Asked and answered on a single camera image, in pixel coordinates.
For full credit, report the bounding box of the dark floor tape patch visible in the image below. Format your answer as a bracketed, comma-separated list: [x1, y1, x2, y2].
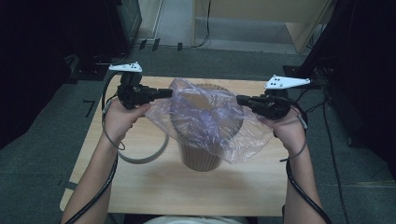
[57, 179, 78, 191]

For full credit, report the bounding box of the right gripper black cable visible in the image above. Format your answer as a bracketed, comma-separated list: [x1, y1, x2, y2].
[278, 99, 334, 224]

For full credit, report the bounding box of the black floor tape corner mark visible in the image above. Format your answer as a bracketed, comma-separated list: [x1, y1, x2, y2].
[82, 99, 96, 119]

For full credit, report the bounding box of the grey trash can ring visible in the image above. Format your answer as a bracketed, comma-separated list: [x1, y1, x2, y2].
[116, 133, 170, 165]

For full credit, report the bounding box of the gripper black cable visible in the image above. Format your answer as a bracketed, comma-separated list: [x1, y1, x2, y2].
[278, 99, 334, 224]
[63, 71, 126, 224]

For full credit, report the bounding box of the black stand base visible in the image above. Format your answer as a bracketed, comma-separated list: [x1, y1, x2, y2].
[69, 54, 110, 82]

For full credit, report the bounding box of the light wooden cabinet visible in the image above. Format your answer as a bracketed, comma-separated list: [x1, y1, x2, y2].
[191, 0, 334, 54]

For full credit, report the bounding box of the dark equipment cabinet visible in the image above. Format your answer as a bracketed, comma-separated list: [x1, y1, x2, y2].
[106, 0, 143, 56]

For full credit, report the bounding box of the long black floor cable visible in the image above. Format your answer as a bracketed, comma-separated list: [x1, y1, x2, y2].
[321, 92, 350, 224]

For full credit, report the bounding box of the person's white shirt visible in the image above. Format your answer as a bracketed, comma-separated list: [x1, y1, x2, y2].
[143, 215, 242, 224]

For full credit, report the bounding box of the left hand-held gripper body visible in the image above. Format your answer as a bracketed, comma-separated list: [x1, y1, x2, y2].
[107, 61, 158, 111]

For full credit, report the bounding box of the purple plastic trash bag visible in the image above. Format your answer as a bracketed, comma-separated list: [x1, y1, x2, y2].
[144, 77, 275, 165]

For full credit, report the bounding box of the black slanted metal stand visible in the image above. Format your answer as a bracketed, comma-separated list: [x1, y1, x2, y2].
[298, 0, 358, 82]

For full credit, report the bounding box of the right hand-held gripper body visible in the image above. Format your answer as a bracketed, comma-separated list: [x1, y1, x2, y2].
[248, 74, 312, 121]

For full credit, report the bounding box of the person's right hand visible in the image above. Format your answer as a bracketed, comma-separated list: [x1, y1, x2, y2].
[262, 106, 308, 157]

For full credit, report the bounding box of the black square base plate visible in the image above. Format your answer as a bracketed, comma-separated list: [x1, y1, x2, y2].
[282, 64, 325, 90]

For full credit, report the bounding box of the black curtain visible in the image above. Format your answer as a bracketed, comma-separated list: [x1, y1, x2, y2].
[0, 0, 108, 151]
[323, 0, 396, 183]

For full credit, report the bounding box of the person's left hand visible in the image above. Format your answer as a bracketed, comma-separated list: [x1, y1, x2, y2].
[102, 98, 152, 147]

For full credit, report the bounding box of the brown ribbed trash can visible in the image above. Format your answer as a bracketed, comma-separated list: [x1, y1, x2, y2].
[169, 83, 246, 173]

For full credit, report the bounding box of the black hanging cable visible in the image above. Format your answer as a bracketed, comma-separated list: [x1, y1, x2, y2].
[191, 0, 213, 49]

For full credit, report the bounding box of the black looped floor cable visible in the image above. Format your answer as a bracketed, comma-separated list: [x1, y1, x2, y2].
[92, 51, 129, 66]

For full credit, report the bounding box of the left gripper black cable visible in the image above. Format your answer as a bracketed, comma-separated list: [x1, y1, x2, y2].
[63, 71, 126, 224]

